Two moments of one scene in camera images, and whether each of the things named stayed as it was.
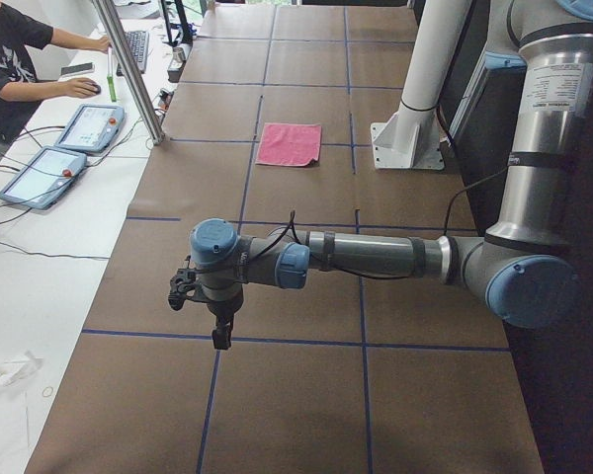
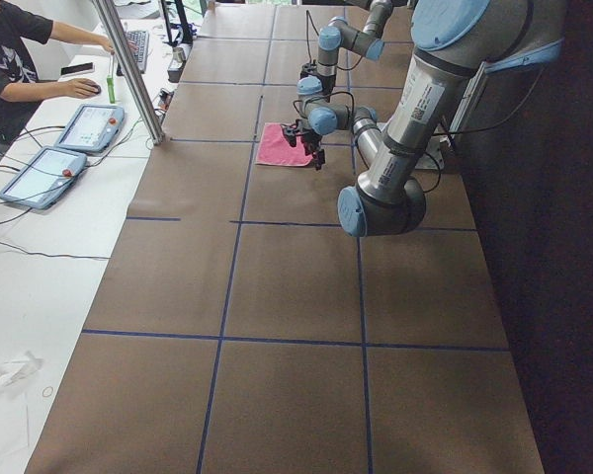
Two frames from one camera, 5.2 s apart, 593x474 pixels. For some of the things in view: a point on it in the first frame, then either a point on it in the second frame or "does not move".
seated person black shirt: x=10 y=89 does not move
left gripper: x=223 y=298 -> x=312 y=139
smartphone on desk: x=74 y=69 does not move
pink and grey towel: x=286 y=144 does not move
